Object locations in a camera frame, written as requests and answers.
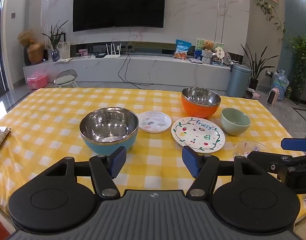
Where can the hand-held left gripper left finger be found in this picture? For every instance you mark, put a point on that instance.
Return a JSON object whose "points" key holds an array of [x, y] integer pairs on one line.
{"points": [[118, 161]]}

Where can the black set-top box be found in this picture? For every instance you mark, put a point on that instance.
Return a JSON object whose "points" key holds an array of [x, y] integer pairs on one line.
{"points": [[100, 55]]}

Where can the small white printed plate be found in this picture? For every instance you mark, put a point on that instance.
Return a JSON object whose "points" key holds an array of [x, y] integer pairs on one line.
{"points": [[154, 122]]}

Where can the white photo board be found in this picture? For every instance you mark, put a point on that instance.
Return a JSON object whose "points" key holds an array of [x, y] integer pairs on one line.
{"points": [[64, 50]]}

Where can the blue-grey trash can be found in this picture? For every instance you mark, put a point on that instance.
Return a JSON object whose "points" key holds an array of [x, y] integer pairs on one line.
{"points": [[238, 81]]}

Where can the plant in blue glass vase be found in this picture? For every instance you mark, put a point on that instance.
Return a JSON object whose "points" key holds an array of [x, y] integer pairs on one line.
{"points": [[55, 53]]}

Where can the bushy green plant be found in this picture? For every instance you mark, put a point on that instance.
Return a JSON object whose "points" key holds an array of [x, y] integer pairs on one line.
{"points": [[301, 52]]}

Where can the white round fan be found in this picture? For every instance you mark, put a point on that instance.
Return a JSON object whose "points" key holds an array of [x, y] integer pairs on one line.
{"points": [[219, 51]]}

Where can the white fruit-print plate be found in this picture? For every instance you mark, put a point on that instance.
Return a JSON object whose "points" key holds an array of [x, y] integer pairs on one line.
{"points": [[196, 135]]}

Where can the blue steel-lined bowl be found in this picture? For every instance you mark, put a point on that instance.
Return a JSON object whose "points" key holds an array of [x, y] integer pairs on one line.
{"points": [[106, 130]]}

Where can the flat book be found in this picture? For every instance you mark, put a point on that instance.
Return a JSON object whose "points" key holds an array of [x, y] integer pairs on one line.
{"points": [[196, 60]]}

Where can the brown teddy bear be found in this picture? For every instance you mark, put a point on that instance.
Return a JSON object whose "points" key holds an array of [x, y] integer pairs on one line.
{"points": [[207, 46]]}

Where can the pink storage box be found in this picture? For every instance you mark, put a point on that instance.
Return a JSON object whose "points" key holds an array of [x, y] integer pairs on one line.
{"points": [[37, 81]]}

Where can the clear glass plate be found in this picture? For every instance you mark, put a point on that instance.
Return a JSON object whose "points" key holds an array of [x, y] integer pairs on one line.
{"points": [[245, 147]]}

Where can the wall socket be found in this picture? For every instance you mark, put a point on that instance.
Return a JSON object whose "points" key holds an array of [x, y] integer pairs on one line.
{"points": [[268, 73]]}

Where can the dried flower bunch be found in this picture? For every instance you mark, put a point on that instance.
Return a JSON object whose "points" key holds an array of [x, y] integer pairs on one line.
{"points": [[25, 37]]}

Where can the blue snack bag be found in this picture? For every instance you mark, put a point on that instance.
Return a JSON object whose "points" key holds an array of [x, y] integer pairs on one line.
{"points": [[182, 50]]}

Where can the black wall television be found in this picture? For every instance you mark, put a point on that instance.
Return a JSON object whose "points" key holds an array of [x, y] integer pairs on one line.
{"points": [[119, 5]]}

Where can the small pink heater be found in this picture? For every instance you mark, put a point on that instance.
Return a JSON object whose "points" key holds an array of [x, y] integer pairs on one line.
{"points": [[273, 96]]}

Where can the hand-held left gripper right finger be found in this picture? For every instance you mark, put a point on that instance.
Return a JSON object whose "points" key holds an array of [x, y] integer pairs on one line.
{"points": [[190, 160]]}

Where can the hanging vine plant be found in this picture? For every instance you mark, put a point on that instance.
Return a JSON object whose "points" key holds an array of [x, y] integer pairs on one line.
{"points": [[268, 7]]}

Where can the yellow checked tablecloth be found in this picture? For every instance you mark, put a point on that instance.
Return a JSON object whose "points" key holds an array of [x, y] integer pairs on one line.
{"points": [[55, 120]]}

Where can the green ceramic bowl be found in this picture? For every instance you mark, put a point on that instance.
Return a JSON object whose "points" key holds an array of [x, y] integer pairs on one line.
{"points": [[234, 123]]}

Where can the tall potted plant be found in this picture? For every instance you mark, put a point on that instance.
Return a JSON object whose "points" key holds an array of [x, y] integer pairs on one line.
{"points": [[254, 83]]}

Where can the grey marble TV console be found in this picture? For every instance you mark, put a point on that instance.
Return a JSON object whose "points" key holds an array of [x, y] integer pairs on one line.
{"points": [[155, 70]]}

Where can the pink photo card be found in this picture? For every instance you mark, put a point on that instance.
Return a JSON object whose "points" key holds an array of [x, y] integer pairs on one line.
{"points": [[83, 53]]}

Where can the blue water bottle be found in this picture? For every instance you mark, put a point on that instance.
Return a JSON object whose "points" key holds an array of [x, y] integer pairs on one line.
{"points": [[280, 80]]}

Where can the pink slippers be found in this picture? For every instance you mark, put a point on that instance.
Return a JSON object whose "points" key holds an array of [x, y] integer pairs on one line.
{"points": [[253, 94]]}

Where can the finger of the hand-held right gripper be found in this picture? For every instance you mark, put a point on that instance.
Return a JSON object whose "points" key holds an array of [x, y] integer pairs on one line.
{"points": [[295, 144], [270, 157]]}

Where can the dark vase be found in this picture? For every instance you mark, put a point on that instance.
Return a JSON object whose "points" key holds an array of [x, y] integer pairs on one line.
{"points": [[26, 57]]}

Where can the orange steel-lined bowl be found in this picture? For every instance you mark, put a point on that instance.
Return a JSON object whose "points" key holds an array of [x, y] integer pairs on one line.
{"points": [[198, 110]]}

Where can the small grey chair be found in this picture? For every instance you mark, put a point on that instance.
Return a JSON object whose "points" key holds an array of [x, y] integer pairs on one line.
{"points": [[65, 80]]}

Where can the white router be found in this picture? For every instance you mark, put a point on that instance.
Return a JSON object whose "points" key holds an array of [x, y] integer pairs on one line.
{"points": [[112, 55]]}

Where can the golden vase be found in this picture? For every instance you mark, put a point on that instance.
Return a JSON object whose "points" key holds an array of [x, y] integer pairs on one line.
{"points": [[35, 53]]}

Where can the green picture board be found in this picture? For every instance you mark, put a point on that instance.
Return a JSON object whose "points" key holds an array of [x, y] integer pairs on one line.
{"points": [[199, 46]]}

